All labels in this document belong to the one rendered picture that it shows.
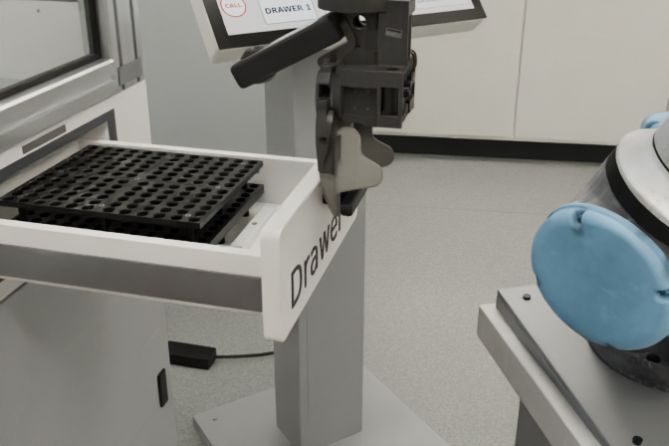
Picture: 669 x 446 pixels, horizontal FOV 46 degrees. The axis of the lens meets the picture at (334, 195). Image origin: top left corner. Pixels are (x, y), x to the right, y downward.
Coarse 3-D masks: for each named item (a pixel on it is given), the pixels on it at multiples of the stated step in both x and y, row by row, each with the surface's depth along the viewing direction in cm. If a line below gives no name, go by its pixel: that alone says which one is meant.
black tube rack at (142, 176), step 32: (64, 160) 89; (96, 160) 89; (128, 160) 89; (160, 160) 89; (192, 160) 90; (224, 160) 90; (32, 192) 80; (64, 192) 80; (96, 192) 80; (128, 192) 81; (160, 192) 80; (192, 192) 80; (256, 192) 88; (64, 224) 80; (96, 224) 80; (128, 224) 81; (160, 224) 74; (224, 224) 80
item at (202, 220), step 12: (240, 168) 87; (252, 168) 87; (228, 180) 84; (240, 180) 83; (216, 192) 80; (228, 192) 80; (204, 204) 77; (216, 204) 77; (192, 216) 75; (204, 216) 75
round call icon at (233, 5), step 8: (224, 0) 119; (232, 0) 119; (240, 0) 120; (224, 8) 118; (232, 8) 119; (240, 8) 119; (224, 16) 118; (232, 16) 118; (240, 16) 119; (248, 16) 119
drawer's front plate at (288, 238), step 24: (312, 168) 79; (312, 192) 74; (288, 216) 68; (312, 216) 75; (336, 216) 85; (264, 240) 65; (288, 240) 68; (312, 240) 75; (336, 240) 86; (264, 264) 66; (288, 264) 68; (264, 288) 67; (288, 288) 69; (312, 288) 77; (264, 312) 68; (288, 312) 70; (264, 336) 69
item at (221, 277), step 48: (96, 144) 97; (144, 144) 96; (0, 192) 84; (288, 192) 93; (0, 240) 75; (48, 240) 74; (96, 240) 72; (144, 240) 71; (96, 288) 74; (144, 288) 73; (192, 288) 71; (240, 288) 70
